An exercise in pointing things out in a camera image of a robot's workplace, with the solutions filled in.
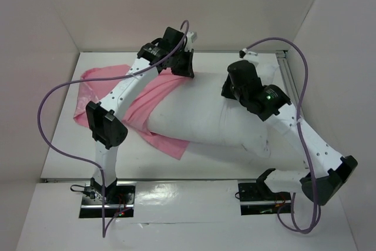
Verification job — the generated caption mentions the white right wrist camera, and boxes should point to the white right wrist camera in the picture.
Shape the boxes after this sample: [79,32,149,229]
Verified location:
[239,48,259,66]

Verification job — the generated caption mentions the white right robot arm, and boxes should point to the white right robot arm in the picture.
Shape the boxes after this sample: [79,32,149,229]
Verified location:
[221,60,358,206]

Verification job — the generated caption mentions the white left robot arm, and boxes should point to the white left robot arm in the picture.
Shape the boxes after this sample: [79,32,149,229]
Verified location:
[86,27,197,203]

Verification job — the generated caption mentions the aluminium frame rail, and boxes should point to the aluminium frame rail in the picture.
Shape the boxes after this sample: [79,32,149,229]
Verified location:
[276,50,300,106]

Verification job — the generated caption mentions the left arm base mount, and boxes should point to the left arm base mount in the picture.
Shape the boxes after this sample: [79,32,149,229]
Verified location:
[70,182,136,219]

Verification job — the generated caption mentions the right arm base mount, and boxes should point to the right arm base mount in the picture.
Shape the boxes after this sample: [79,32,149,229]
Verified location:
[234,182,291,216]

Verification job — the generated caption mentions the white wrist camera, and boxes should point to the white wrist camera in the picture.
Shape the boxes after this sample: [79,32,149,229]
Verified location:
[239,48,259,66]
[184,32,197,52]

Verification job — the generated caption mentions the pink satin pillowcase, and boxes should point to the pink satin pillowcase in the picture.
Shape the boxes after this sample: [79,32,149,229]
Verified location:
[73,65,190,160]

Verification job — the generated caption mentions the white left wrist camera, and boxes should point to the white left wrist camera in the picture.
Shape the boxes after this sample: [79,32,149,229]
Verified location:
[184,32,197,52]

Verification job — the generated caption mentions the white pillow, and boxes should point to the white pillow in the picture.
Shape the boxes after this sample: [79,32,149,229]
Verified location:
[146,72,271,159]

